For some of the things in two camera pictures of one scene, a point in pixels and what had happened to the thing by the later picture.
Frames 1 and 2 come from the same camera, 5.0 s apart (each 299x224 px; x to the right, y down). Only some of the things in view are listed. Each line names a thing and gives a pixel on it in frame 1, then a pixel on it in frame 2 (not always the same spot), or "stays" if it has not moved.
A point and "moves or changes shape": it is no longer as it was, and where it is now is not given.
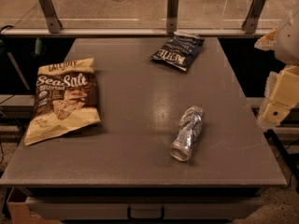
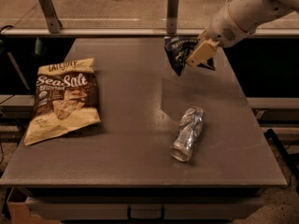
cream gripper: [289, 42] -> [221, 31]
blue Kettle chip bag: [180, 50] moves or changes shape
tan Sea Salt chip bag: [65, 98] stays
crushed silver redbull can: [191, 122] stays
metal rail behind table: [134, 33] stays
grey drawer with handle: [141, 208] stays
